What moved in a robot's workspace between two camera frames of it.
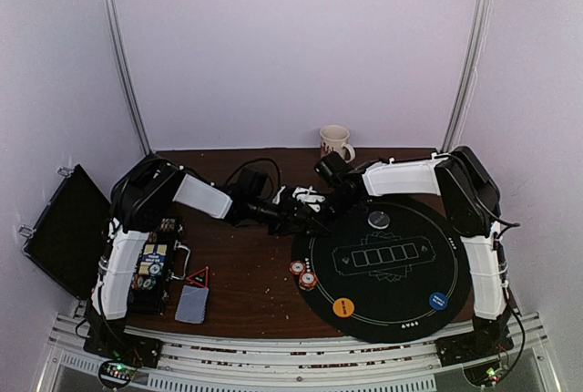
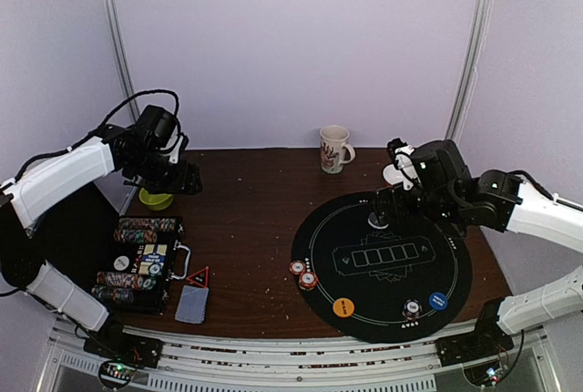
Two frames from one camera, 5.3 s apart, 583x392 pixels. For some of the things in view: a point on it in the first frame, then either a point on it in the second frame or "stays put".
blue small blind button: (438, 301) stays put
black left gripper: (285, 215) to (184, 181)
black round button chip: (379, 220) stays put
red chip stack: (307, 281) stays put
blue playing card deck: (192, 305) stays put
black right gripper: (325, 209) to (387, 201)
